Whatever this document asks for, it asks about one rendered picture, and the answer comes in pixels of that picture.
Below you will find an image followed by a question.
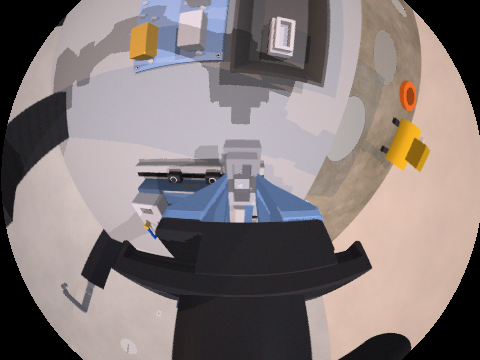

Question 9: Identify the orange-yellow rectangular block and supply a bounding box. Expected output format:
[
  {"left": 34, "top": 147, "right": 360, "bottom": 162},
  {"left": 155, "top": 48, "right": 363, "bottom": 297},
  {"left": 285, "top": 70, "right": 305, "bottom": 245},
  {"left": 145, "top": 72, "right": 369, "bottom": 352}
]
[{"left": 130, "top": 22, "right": 159, "bottom": 60}]

